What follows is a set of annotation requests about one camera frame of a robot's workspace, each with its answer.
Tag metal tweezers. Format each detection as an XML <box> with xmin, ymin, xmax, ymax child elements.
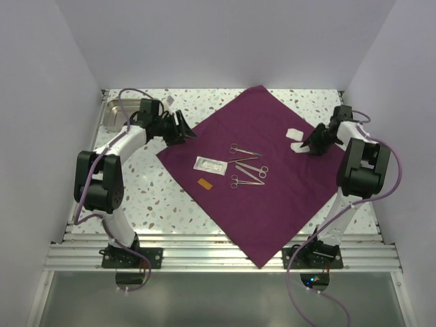
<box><xmin>235</xmin><ymin>165</ymin><xmax>264</xmax><ymax>185</ymax></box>

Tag orange bandage strip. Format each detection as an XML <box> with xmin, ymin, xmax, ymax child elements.
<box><xmin>198</xmin><ymin>178</ymin><xmax>213</xmax><ymax>190</ymax></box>

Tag purple cloth drape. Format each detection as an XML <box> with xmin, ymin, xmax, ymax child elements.
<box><xmin>158</xmin><ymin>86</ymin><xmax>344</xmax><ymax>268</ymax></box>

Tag thin metal forceps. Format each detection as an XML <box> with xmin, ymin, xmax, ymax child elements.
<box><xmin>227</xmin><ymin>157</ymin><xmax>258</xmax><ymax>163</ymax></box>

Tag middle metal scissors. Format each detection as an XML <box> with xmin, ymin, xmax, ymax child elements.
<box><xmin>237</xmin><ymin>163</ymin><xmax>268</xmax><ymax>178</ymax></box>

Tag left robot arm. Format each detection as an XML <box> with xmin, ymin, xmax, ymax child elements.
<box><xmin>74</xmin><ymin>98</ymin><xmax>196</xmax><ymax>268</ymax></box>

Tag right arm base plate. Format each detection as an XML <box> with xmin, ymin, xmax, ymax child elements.
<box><xmin>290</xmin><ymin>242</ymin><xmax>344</xmax><ymax>270</ymax></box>

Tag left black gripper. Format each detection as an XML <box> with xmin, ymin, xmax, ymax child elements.
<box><xmin>153</xmin><ymin>110</ymin><xmax>196</xmax><ymax>146</ymax></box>

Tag stainless steel tray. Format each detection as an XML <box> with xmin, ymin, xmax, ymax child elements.
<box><xmin>103</xmin><ymin>99</ymin><xmax>140</xmax><ymax>132</ymax></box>

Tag lower hemostat clamp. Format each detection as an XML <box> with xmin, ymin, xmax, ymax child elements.
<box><xmin>230</xmin><ymin>175</ymin><xmax>264</xmax><ymax>189</ymax></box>

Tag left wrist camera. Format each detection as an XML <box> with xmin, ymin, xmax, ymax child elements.
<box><xmin>161</xmin><ymin>95</ymin><xmax>174</xmax><ymax>114</ymax></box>

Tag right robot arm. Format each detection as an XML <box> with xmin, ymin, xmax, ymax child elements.
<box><xmin>295</xmin><ymin>105</ymin><xmax>391</xmax><ymax>268</ymax></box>

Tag white suture packet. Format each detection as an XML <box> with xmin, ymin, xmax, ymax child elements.
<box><xmin>193</xmin><ymin>156</ymin><xmax>228</xmax><ymax>176</ymax></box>

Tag upper small scissors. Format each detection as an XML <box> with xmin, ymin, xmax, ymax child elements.
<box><xmin>229</xmin><ymin>143</ymin><xmax>262</xmax><ymax>156</ymax></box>

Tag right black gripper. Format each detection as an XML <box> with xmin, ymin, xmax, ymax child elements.
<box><xmin>302</xmin><ymin>123</ymin><xmax>341</xmax><ymax>157</ymax></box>

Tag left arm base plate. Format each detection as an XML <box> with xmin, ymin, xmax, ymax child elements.
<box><xmin>99</xmin><ymin>246</ymin><xmax>163</xmax><ymax>269</ymax></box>

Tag white gauze pad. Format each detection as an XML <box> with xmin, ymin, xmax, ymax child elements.
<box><xmin>285</xmin><ymin>128</ymin><xmax>304</xmax><ymax>142</ymax></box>
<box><xmin>290</xmin><ymin>142</ymin><xmax>310</xmax><ymax>153</ymax></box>

